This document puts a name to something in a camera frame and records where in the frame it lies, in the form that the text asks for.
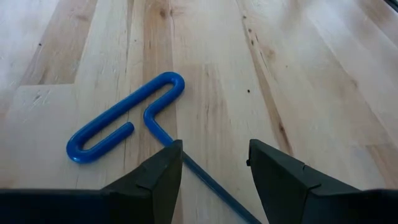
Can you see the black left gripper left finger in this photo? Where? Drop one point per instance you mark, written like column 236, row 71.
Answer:
column 93, row 208

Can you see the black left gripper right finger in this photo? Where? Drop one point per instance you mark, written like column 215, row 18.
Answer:
column 311, row 205

